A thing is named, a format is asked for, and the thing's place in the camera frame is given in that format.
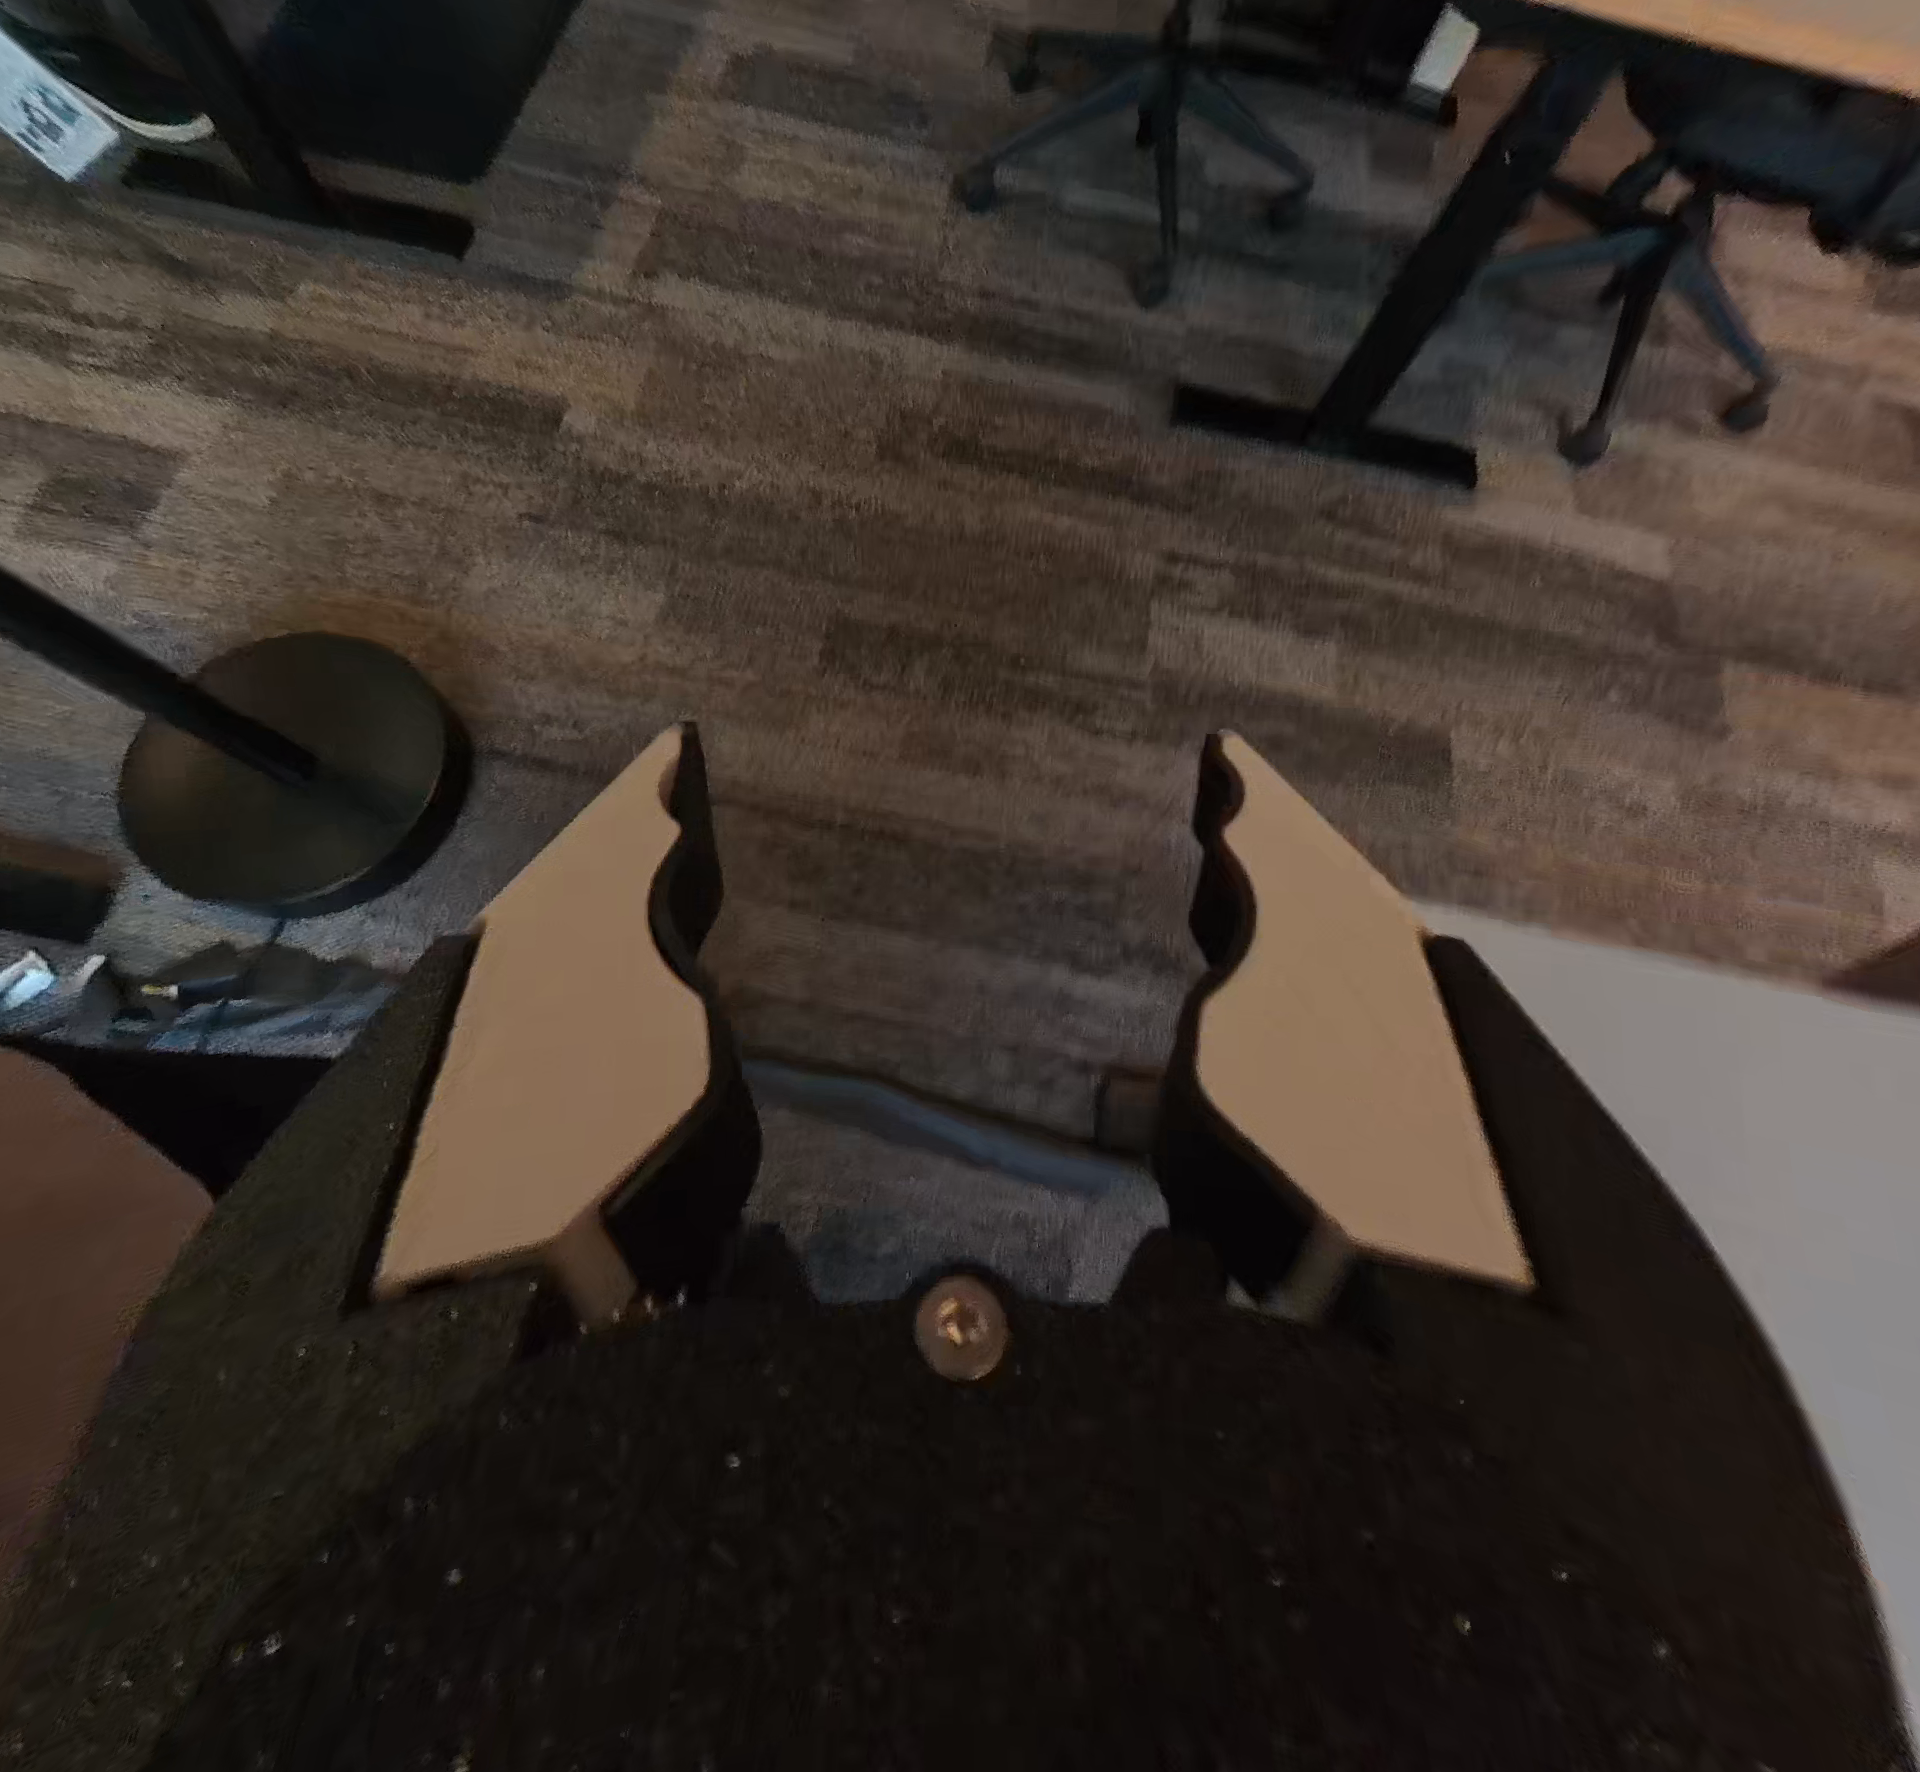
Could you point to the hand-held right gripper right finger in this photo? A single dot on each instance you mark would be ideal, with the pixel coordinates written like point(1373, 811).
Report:
point(1350, 1054)

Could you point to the black round stand base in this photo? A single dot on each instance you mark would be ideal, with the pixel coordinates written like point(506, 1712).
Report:
point(301, 798)

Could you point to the white power adapter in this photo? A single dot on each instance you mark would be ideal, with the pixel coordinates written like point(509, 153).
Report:
point(1443, 54)

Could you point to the black office chair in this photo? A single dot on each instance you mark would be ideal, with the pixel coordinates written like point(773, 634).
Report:
point(1771, 153)
point(1166, 92)

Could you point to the person's beige printed hoodie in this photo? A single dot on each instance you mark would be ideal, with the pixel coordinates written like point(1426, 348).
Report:
point(76, 1262)

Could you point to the black floor mat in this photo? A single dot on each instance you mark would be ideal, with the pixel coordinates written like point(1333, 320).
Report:
point(451, 32)

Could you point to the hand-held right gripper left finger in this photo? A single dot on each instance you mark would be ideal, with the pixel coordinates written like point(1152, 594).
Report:
point(555, 1054)

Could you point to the black stand frame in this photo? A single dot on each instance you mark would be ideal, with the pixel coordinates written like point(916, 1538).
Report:
point(227, 63)

